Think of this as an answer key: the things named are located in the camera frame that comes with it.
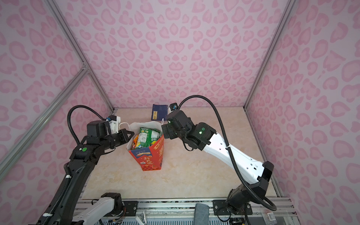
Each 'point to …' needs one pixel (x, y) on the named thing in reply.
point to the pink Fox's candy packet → (135, 139)
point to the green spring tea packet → (147, 137)
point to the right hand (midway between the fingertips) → (171, 124)
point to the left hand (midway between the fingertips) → (134, 130)
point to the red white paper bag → (150, 158)
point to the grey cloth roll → (201, 214)
